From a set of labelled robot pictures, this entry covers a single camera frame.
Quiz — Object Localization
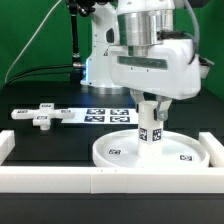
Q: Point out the white right fence block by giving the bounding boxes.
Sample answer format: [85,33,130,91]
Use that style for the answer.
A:
[199,132,224,168]

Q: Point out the white sheet with markers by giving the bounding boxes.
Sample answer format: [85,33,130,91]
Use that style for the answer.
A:
[62,108,138,125]

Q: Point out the white left fence block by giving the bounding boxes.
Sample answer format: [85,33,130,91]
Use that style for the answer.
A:
[0,130,15,166]

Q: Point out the white round table top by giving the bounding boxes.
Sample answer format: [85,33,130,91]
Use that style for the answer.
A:
[92,129,210,168]

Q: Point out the white front fence bar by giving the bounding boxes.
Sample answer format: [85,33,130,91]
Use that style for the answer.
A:
[0,166,224,194]

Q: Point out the black cable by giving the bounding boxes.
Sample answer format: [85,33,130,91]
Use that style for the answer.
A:
[3,64,76,88]

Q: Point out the white cross-shaped table base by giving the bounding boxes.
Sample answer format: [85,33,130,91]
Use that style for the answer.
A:
[11,103,75,131]

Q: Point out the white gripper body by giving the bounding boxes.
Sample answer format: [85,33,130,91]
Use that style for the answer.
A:
[109,39,214,100]

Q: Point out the white fence block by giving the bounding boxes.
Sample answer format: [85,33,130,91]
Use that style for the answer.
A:
[0,130,15,166]
[199,132,224,168]

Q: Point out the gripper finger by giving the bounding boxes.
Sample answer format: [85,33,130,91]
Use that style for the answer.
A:
[130,89,145,107]
[154,96,172,121]

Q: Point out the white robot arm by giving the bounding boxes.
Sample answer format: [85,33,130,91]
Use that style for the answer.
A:
[81,0,213,121]

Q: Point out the grey cable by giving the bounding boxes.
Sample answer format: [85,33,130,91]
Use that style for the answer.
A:
[3,0,64,84]

